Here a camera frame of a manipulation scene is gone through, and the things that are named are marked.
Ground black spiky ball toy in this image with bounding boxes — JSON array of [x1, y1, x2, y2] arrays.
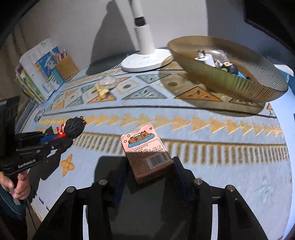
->
[[63, 116, 86, 140]]

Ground clear correction tape dispenser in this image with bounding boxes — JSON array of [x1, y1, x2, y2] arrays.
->
[[98, 75, 117, 90]]

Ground pink capybara carton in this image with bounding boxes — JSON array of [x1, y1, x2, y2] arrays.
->
[[121, 124, 173, 184]]

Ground white charger cube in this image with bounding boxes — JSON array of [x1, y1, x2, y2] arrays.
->
[[195, 49, 216, 68]]

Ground clear plastic dome cup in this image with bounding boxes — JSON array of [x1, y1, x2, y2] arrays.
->
[[210, 50, 230, 68]]

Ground red iron man figurine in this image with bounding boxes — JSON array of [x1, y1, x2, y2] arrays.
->
[[56, 124, 67, 138]]

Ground blue rectangular battery box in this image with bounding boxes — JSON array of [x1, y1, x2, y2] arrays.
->
[[237, 71, 247, 79]]

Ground person's left hand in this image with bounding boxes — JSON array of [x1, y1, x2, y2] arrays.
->
[[0, 170, 31, 201]]

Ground row of upright books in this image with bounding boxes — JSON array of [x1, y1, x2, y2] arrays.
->
[[19, 38, 64, 102]]

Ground cork pencil holder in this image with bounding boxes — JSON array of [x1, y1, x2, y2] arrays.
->
[[55, 55, 79, 82]]

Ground pens in holder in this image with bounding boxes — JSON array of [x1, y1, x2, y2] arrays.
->
[[53, 47, 67, 63]]

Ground white desk lamp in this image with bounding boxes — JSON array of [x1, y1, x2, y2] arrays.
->
[[122, 1, 173, 73]]

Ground patterned blue table mat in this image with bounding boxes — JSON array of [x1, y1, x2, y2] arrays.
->
[[32, 61, 292, 239]]

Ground penguin figurine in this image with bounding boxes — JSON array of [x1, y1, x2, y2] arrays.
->
[[215, 60, 239, 75]]

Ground amber ribbed glass bowl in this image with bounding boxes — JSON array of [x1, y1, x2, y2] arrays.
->
[[167, 36, 289, 102]]

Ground black monitor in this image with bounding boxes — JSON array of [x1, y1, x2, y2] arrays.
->
[[242, 0, 294, 54]]

